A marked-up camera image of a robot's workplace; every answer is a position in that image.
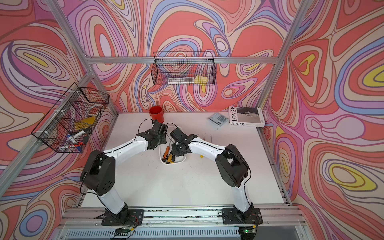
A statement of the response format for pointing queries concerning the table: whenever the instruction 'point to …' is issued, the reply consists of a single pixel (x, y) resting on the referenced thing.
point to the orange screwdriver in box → (166, 152)
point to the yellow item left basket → (84, 123)
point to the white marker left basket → (73, 137)
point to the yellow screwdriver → (201, 156)
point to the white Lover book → (246, 116)
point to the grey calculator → (218, 119)
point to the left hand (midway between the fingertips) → (162, 137)
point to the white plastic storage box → (171, 159)
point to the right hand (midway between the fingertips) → (177, 154)
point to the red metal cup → (156, 113)
